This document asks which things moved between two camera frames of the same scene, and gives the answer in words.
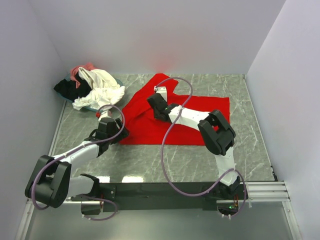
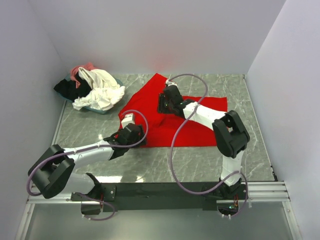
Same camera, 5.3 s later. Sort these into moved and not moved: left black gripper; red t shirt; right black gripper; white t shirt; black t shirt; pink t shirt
Moved: right black gripper; left black gripper
Not moved: pink t shirt; red t shirt; white t shirt; black t shirt
